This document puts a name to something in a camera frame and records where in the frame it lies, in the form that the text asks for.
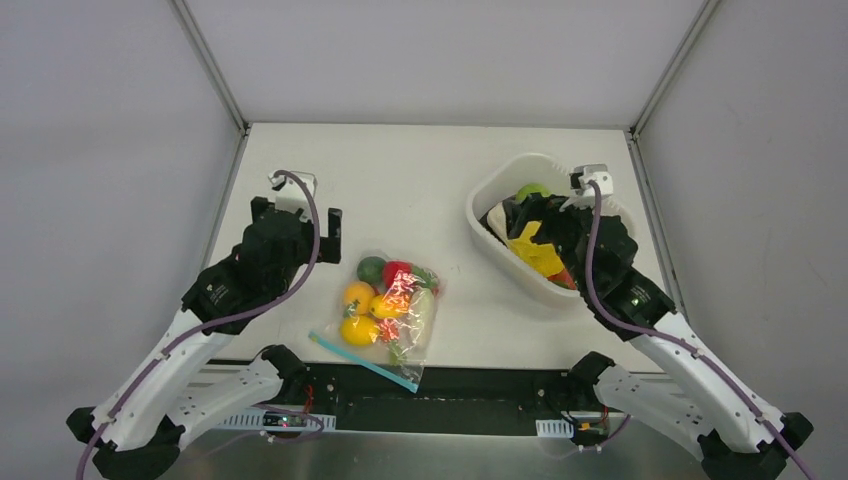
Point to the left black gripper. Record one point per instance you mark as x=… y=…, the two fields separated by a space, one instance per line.
x=332 y=234

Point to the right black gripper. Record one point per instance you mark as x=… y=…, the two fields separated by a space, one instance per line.
x=553 y=228

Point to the dark green avocado toy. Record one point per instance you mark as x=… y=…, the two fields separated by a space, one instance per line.
x=370 y=270

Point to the red apple toy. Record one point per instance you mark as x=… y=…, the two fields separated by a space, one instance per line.
x=391 y=269

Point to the yellow orange mango toy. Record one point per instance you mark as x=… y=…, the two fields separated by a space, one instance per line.
x=389 y=305

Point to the clear zip top bag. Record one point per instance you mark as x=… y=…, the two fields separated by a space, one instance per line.
x=400 y=362

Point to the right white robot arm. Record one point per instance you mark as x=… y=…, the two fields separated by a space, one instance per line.
x=732 y=431

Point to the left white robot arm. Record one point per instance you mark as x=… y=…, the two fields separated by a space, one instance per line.
x=140 y=431

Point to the pink peach toy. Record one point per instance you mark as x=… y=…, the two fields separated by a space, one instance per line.
x=563 y=279

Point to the yellow napa cabbage toy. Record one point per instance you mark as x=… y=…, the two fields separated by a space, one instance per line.
x=503 y=220

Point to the round green cabbage toy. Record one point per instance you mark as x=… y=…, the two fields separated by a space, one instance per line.
x=530 y=189

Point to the white plastic basin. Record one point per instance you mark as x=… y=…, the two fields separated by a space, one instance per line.
x=498 y=185

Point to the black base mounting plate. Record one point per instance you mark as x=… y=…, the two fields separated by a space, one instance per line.
x=496 y=402

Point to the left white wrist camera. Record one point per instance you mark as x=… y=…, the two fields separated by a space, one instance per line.
x=289 y=197

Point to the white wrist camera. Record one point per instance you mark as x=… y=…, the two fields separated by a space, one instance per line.
x=589 y=184
x=289 y=197

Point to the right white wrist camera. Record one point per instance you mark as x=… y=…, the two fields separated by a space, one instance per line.
x=589 y=184

